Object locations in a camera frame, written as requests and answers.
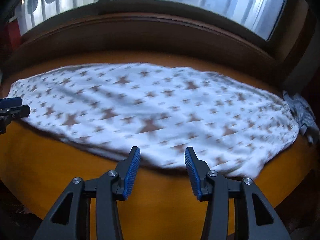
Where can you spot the brown wooden window sill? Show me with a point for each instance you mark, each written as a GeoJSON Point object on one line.
{"type": "Point", "coordinates": [150, 37]}

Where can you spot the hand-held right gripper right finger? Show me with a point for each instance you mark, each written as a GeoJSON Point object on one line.
{"type": "Point", "coordinates": [192, 172]}

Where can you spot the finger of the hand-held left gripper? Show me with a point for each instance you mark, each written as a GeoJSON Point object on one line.
{"type": "Point", "coordinates": [17, 112]}
{"type": "Point", "coordinates": [11, 102]}

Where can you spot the red box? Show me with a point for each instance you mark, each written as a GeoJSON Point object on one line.
{"type": "Point", "coordinates": [13, 32]}

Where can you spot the grey striped cloth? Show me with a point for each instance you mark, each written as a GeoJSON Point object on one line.
{"type": "Point", "coordinates": [303, 115]}

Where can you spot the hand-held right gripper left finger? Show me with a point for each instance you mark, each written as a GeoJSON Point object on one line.
{"type": "Point", "coordinates": [131, 172]}

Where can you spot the white star-printed pants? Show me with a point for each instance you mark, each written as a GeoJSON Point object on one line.
{"type": "Point", "coordinates": [162, 105]}

